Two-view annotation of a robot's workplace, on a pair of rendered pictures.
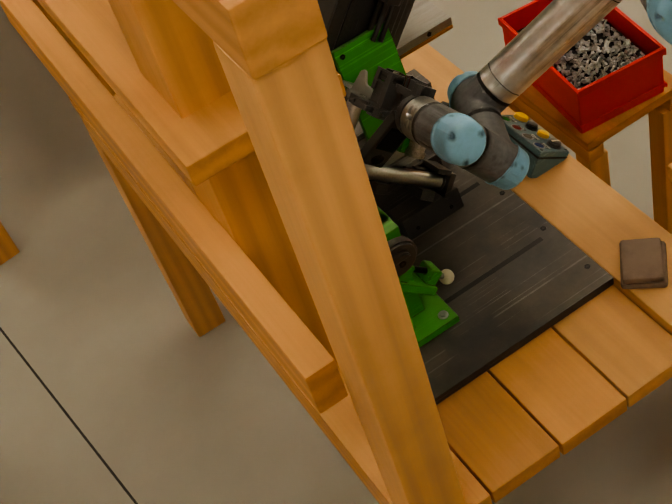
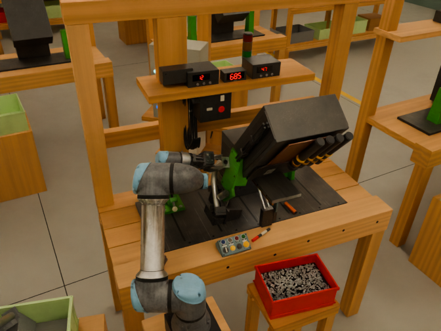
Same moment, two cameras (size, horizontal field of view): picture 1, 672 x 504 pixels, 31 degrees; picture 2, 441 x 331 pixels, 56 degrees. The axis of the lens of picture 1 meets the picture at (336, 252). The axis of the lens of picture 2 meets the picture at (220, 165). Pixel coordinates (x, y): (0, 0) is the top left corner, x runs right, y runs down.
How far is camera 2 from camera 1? 2.37 m
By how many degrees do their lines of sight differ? 62
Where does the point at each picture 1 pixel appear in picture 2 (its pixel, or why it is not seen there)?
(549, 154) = (218, 245)
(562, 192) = (204, 251)
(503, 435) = (115, 219)
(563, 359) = (133, 238)
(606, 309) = not seen: hidden behind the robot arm
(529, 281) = (167, 234)
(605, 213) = (186, 260)
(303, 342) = (113, 130)
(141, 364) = not seen: hidden behind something
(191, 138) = (146, 78)
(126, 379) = not seen: hidden behind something
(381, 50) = (236, 163)
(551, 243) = (181, 243)
